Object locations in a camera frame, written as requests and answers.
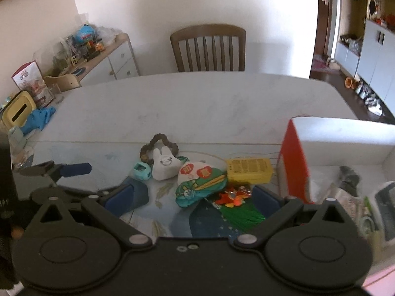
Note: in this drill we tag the small teal gadget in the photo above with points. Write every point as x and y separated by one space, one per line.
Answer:
142 171

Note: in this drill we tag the white tape roll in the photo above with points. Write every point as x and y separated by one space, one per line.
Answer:
368 219

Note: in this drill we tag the white plush toy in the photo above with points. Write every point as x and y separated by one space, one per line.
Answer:
165 168

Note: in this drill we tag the blue gloves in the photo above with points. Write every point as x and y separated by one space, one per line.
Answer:
40 118

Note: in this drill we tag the white plastic bag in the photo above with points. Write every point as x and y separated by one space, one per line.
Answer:
106 34

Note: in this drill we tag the dark grey cloth item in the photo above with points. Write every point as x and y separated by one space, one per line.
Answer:
348 178

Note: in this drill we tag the blue globe toy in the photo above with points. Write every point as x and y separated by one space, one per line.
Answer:
85 34

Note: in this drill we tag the wooden slat-back chair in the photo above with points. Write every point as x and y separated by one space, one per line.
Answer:
206 32

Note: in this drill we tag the brown scrunchie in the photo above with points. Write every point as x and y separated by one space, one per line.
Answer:
160 137

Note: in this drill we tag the grey plastic bag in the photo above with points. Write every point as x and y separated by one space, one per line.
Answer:
353 44

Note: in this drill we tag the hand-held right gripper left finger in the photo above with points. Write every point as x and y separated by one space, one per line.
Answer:
118 199

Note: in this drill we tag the person's left hand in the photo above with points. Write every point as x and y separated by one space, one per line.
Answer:
5 252

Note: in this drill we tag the drinking glass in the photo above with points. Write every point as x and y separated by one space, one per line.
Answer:
57 94

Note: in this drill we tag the yellow tissue box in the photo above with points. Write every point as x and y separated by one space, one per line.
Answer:
17 109

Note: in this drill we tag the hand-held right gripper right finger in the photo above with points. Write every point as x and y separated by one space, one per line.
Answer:
267 200

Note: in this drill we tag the orange slipper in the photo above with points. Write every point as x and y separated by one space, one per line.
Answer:
350 83

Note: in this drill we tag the row of shoes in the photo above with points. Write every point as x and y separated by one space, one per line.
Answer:
372 101

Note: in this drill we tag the small wooden rack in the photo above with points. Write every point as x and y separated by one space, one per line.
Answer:
66 81

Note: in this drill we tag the brown entrance door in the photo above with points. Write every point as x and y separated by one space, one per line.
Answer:
325 30

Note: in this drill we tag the patterned doormat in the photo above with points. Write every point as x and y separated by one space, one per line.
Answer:
317 66

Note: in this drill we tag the white wooden wall cabinet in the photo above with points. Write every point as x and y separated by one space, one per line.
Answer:
373 52

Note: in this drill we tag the red printed box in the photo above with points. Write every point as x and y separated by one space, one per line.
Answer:
31 78

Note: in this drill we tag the white wooden sideboard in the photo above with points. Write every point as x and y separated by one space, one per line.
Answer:
120 60

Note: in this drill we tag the clear glass jar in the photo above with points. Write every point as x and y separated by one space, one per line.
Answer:
18 148

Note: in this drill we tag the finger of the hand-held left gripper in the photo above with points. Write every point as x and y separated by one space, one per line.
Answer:
77 169
74 192

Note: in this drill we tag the orange ornament with green tassel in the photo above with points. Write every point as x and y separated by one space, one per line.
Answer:
243 217

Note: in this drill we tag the green printed pouch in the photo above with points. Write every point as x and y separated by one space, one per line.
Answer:
197 188

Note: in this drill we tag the red cardboard box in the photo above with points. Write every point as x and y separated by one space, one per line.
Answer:
296 166

